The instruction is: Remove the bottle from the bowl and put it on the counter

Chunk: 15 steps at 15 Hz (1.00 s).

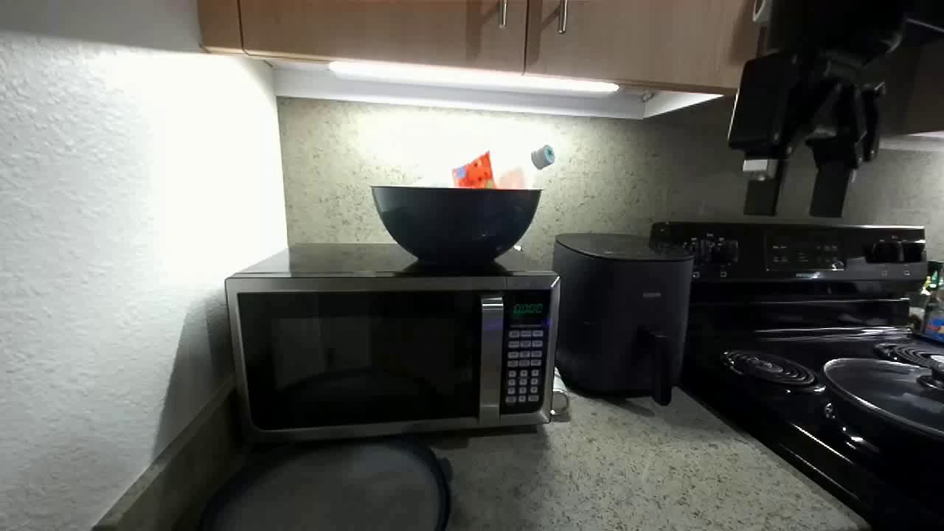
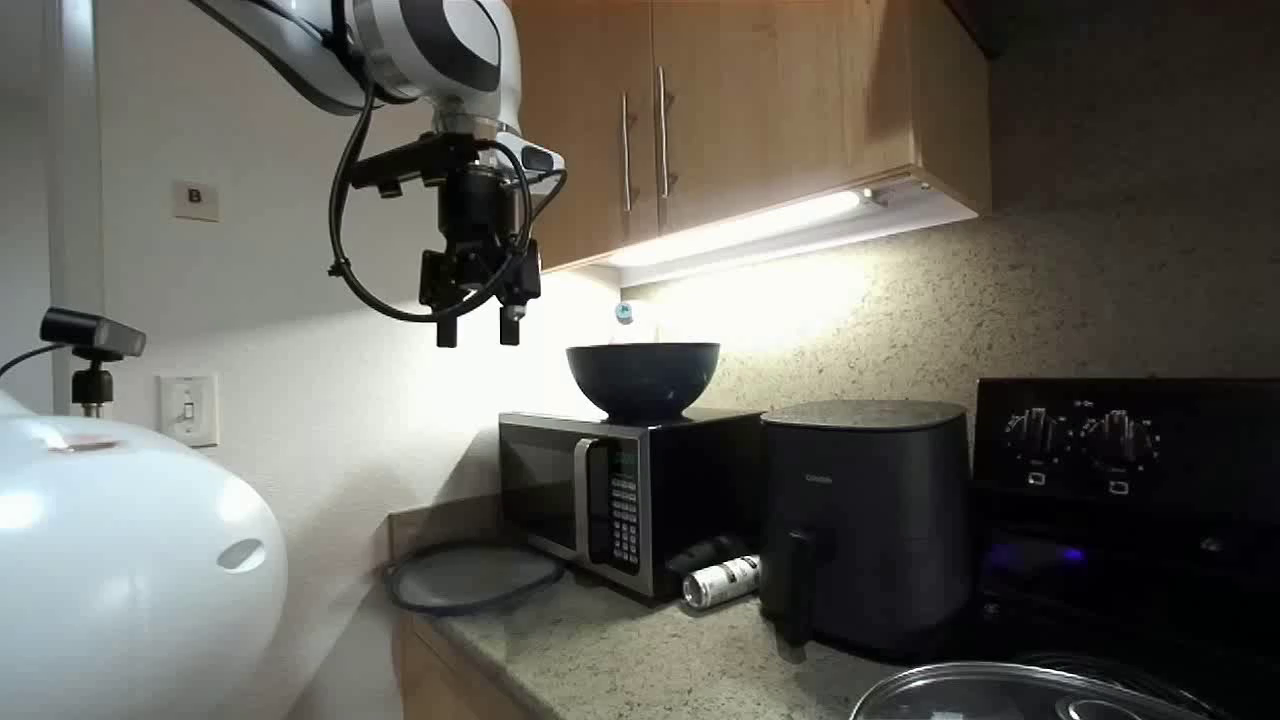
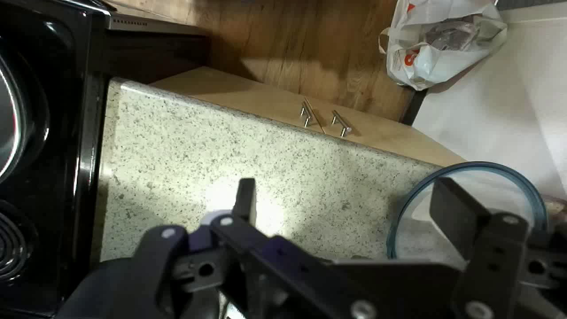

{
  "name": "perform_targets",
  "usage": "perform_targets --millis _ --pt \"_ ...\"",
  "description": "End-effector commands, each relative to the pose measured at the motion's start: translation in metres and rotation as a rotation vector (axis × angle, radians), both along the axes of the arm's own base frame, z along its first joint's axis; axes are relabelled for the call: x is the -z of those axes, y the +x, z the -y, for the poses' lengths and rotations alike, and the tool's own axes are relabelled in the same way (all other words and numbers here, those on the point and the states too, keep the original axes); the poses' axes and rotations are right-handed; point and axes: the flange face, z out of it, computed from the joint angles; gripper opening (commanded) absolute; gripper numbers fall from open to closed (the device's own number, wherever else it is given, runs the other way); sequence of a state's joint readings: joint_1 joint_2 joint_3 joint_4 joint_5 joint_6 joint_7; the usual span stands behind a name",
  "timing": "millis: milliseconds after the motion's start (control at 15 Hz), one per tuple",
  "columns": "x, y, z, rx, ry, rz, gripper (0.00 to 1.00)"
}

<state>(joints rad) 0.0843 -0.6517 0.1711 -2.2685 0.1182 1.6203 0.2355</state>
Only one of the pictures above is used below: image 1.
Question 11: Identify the wooden upper cabinet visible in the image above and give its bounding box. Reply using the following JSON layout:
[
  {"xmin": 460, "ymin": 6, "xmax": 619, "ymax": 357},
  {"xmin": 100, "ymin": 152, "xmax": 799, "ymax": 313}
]
[{"xmin": 196, "ymin": 0, "xmax": 758, "ymax": 94}]

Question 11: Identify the black electric stove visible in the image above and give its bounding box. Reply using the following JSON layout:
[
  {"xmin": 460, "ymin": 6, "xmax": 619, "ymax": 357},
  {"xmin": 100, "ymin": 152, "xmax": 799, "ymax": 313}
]
[{"xmin": 651, "ymin": 220, "xmax": 944, "ymax": 531}]

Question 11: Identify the clear bottle with orange label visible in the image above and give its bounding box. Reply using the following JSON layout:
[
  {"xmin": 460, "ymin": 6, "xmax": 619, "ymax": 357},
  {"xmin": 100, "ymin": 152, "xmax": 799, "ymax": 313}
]
[{"xmin": 452, "ymin": 143, "xmax": 556, "ymax": 187}]

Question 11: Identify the stainless steel microwave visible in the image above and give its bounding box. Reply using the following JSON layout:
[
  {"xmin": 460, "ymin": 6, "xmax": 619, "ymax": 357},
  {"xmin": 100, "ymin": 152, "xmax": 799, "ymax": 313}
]
[{"xmin": 224, "ymin": 243, "xmax": 560, "ymax": 438}]

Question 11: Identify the under-cabinet light strip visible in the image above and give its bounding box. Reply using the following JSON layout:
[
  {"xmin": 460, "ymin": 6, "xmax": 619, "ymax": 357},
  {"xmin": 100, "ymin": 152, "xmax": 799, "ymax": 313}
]
[{"xmin": 328, "ymin": 59, "xmax": 619, "ymax": 94}]

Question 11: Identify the black air fryer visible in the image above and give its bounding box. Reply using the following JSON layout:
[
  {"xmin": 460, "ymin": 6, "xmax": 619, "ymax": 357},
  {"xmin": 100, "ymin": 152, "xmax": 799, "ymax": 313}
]
[{"xmin": 551, "ymin": 233, "xmax": 694, "ymax": 403}]

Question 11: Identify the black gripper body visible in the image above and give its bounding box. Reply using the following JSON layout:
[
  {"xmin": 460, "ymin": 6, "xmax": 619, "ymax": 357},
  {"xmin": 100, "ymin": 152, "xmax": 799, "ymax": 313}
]
[{"xmin": 728, "ymin": 50, "xmax": 884, "ymax": 168}]

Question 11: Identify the glass pan lid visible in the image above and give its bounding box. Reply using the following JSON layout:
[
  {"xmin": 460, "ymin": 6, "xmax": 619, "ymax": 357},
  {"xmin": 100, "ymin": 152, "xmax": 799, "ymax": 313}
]
[{"xmin": 824, "ymin": 357, "xmax": 944, "ymax": 441}]

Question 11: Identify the dark blue bowl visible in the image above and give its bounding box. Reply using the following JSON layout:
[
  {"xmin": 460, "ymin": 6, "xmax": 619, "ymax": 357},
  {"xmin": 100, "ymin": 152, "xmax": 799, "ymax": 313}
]
[{"xmin": 373, "ymin": 184, "xmax": 539, "ymax": 261}]

